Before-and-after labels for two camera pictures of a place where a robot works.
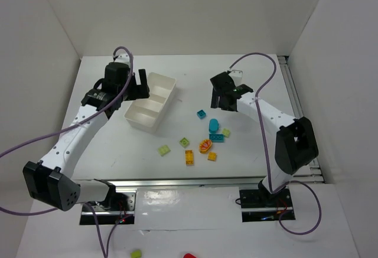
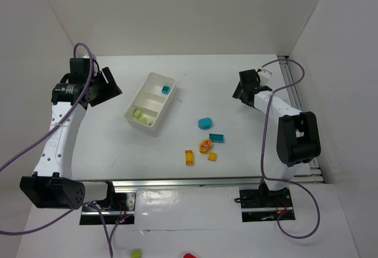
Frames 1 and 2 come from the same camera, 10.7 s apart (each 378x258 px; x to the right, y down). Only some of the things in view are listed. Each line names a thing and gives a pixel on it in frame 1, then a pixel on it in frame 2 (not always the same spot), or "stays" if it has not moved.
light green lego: (225, 132) to (143, 120)
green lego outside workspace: (136, 254) stays
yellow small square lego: (212, 156) stays
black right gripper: (220, 100) to (242, 90)
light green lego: (163, 150) to (137, 114)
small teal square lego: (201, 114) to (165, 90)
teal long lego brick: (217, 137) stays
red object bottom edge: (189, 255) stays
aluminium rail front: (130, 183) stays
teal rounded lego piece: (214, 126) to (205, 123)
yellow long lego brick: (189, 159) stays
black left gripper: (137, 90) to (104, 87)
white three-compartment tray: (143, 113) stays
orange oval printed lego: (204, 146) stays
